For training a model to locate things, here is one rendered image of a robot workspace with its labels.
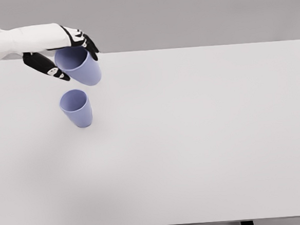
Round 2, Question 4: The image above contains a lavender plastic cup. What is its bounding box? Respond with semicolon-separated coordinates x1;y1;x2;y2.
58;88;94;129
53;45;103;89

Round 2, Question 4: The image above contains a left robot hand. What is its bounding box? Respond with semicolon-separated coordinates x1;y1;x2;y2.
7;20;102;86

